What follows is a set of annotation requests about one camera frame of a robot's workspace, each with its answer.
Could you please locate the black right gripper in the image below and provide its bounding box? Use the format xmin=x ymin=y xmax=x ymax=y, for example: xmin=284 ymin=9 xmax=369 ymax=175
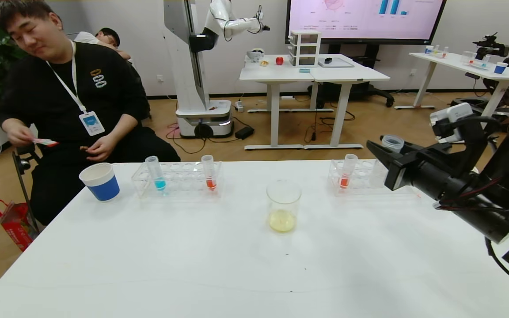
xmin=366 ymin=140 xmax=454 ymax=201

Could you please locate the red pigment test tube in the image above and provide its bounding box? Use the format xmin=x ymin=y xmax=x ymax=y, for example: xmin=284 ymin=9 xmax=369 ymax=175
xmin=338 ymin=153 xmax=359 ymax=190
xmin=201 ymin=155 xmax=218 ymax=191

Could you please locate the blue pigment test tube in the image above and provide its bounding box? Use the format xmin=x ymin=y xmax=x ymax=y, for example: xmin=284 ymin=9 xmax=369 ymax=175
xmin=145 ymin=155 xmax=167 ymax=192

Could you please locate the black display stand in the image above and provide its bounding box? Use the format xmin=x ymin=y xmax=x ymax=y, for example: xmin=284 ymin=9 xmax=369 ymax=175
xmin=310 ymin=43 xmax=394 ymax=109

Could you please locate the white standing desk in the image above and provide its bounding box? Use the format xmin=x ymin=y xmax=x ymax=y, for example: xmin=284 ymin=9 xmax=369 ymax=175
xmin=239 ymin=54 xmax=321 ymax=151
xmin=310 ymin=54 xmax=391 ymax=150

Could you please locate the long white desk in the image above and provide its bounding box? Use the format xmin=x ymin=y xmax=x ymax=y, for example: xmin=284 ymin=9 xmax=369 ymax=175
xmin=395 ymin=52 xmax=509 ymax=122

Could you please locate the grey flat tablet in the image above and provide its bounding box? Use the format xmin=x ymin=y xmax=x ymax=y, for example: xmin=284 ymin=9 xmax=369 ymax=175
xmin=318 ymin=57 xmax=355 ymax=68

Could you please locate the white drawer organizer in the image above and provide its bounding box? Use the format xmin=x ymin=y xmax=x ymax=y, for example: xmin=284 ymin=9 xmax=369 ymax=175
xmin=289 ymin=30 xmax=322 ymax=68

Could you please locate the white wheeled robot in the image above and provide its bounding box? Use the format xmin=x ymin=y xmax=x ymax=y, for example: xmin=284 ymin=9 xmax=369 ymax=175
xmin=163 ymin=0 xmax=270 ymax=138

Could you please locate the white blue ID badge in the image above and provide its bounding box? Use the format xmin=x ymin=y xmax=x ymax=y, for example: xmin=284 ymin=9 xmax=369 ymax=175
xmin=79 ymin=111 xmax=106 ymax=136

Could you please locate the person in white shirt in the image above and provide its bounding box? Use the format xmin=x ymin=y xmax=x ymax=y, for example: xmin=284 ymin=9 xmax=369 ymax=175
xmin=74 ymin=27 xmax=132 ymax=60

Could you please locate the person in black sweater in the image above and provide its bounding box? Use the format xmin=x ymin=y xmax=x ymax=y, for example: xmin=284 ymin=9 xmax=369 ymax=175
xmin=0 ymin=0 xmax=181 ymax=226

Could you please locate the red shopping bag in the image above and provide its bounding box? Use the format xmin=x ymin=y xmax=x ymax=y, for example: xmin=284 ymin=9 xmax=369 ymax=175
xmin=0 ymin=199 xmax=38 ymax=251

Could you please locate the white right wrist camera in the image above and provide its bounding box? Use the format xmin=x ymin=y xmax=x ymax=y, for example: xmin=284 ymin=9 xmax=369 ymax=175
xmin=429 ymin=102 xmax=474 ymax=144

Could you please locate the large wall display screen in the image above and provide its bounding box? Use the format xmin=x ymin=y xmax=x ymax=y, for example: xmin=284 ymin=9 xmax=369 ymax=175
xmin=285 ymin=0 xmax=447 ymax=45

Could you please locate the black camera rig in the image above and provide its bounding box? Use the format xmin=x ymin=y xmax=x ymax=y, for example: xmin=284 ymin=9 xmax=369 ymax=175
xmin=473 ymin=32 xmax=509 ymax=58

